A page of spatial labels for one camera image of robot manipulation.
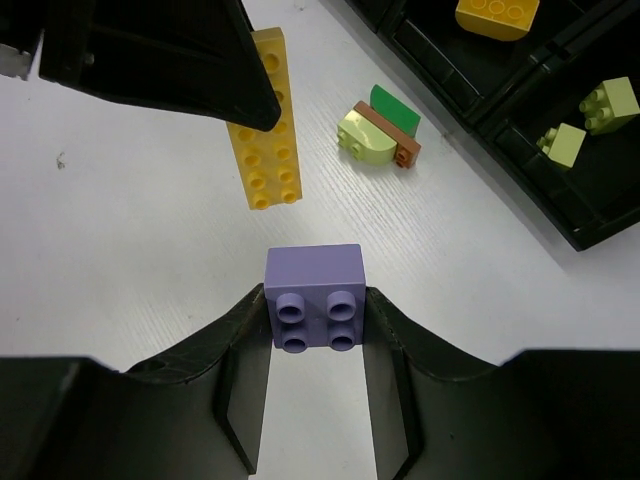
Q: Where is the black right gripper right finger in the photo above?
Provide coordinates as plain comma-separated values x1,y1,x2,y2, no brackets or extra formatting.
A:
363,288,639,479

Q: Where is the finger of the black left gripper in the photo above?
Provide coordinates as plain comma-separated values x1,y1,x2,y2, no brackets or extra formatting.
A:
1,0,282,131

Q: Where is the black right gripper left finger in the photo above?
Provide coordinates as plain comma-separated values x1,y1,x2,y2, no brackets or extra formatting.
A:
1,286,272,479

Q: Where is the yellow small lego brick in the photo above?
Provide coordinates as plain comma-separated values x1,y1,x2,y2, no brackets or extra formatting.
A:
227,27,302,210

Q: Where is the purple small lego brick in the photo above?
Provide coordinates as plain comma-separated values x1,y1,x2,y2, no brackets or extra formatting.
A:
264,244,366,353

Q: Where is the green lime brown lego cluster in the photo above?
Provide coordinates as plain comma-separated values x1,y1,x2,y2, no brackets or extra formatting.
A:
337,84,421,169

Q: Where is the lime small lego brick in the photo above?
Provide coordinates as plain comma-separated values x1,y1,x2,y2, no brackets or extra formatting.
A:
536,123,586,169

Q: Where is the yellow curved lego brick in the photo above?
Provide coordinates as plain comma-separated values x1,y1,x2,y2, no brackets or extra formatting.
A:
455,0,540,42

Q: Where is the lime rounded lego brick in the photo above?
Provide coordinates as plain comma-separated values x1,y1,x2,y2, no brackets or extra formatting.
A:
579,77,639,136

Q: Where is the black bin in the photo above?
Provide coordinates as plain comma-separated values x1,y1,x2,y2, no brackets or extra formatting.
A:
486,27,639,251
348,1,639,130

